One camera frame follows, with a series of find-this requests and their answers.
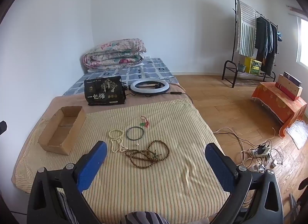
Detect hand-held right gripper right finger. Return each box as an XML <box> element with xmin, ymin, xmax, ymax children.
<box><xmin>205</xmin><ymin>143</ymin><xmax>284</xmax><ymax>224</ymax></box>

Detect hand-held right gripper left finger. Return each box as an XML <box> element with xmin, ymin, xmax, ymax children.
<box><xmin>27</xmin><ymin>140</ymin><xmax>108</xmax><ymax>224</ymax></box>

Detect white bead necklace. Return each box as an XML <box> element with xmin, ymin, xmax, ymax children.
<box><xmin>111</xmin><ymin>138</ymin><xmax>128</xmax><ymax>153</ymax></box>

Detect white bead bracelet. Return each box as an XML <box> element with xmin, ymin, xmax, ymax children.
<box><xmin>109</xmin><ymin>130</ymin><xmax>125</xmax><ymax>139</ymax></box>

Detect brown bead necklace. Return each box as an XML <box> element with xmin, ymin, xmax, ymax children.
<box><xmin>124</xmin><ymin>140</ymin><xmax>170</xmax><ymax>167</ymax></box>

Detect dark green bangle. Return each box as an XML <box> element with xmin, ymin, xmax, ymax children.
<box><xmin>126</xmin><ymin>126</ymin><xmax>145</xmax><ymax>141</ymax></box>

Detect cardboard box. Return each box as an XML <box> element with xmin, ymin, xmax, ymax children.
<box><xmin>38</xmin><ymin>106</ymin><xmax>86</xmax><ymax>156</ymax></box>

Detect white power strip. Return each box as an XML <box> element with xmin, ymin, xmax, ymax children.
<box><xmin>250</xmin><ymin>146</ymin><xmax>271</xmax><ymax>159</ymax></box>

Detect striped yellow blanket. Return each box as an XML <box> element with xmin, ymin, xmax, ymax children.
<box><xmin>14</xmin><ymin>99</ymin><xmax>231</xmax><ymax>224</ymax></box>

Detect beige blanket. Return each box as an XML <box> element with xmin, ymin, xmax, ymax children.
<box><xmin>11</xmin><ymin>89</ymin><xmax>195</xmax><ymax>191</ymax></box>

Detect person's striped trouser leg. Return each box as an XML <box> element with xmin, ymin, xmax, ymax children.
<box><xmin>120</xmin><ymin>211</ymin><xmax>169</xmax><ymax>224</ymax></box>

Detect black snack bag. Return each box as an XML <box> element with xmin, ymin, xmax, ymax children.
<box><xmin>84</xmin><ymin>76</ymin><xmax>127</xmax><ymax>106</ymax></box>

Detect orange cloth covered table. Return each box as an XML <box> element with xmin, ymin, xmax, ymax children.
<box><xmin>251</xmin><ymin>82</ymin><xmax>308</xmax><ymax>138</ymax></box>

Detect clear plastic bag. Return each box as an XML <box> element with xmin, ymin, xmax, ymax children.
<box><xmin>286</xmin><ymin>120</ymin><xmax>308</xmax><ymax>150</ymax></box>

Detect red long box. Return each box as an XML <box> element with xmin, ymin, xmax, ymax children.
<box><xmin>275</xmin><ymin>82</ymin><xmax>300</xmax><ymax>101</ymax></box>

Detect yellow crate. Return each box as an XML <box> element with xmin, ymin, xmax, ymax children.
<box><xmin>244</xmin><ymin>57</ymin><xmax>262</xmax><ymax>74</ymax></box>

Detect grey patterned bed sheet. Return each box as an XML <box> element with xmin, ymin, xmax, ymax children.
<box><xmin>63</xmin><ymin>57</ymin><xmax>180</xmax><ymax>97</ymax></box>

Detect folded floral quilt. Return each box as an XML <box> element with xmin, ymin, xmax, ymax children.
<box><xmin>83</xmin><ymin>38</ymin><xmax>147</xmax><ymax>73</ymax></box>

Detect dark blue long box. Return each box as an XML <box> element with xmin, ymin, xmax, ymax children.
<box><xmin>283</xmin><ymin>71</ymin><xmax>302</xmax><ymax>87</ymax></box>

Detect dark hanging clothes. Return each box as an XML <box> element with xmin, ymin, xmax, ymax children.
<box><xmin>254</xmin><ymin>16</ymin><xmax>279</xmax><ymax>76</ymax></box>

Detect striped green white towel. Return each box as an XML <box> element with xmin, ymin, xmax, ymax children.
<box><xmin>235</xmin><ymin>1</ymin><xmax>257</xmax><ymax>56</ymax></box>

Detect black clothes rack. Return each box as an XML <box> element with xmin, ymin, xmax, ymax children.
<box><xmin>222</xmin><ymin>0</ymin><xmax>278</xmax><ymax>88</ymax></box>

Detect window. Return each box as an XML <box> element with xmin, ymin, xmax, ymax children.
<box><xmin>297</xmin><ymin>17</ymin><xmax>308</xmax><ymax>67</ymax></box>

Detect power strip with cables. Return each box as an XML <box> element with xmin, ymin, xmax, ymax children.
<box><xmin>213</xmin><ymin>128</ymin><xmax>284</xmax><ymax>174</ymax></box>

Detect black ring light cable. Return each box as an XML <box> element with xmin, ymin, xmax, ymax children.
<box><xmin>166</xmin><ymin>83</ymin><xmax>194</xmax><ymax>104</ymax></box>

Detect grey oval device with cable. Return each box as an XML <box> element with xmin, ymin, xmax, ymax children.
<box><xmin>130</xmin><ymin>80</ymin><xmax>170</xmax><ymax>94</ymax></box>

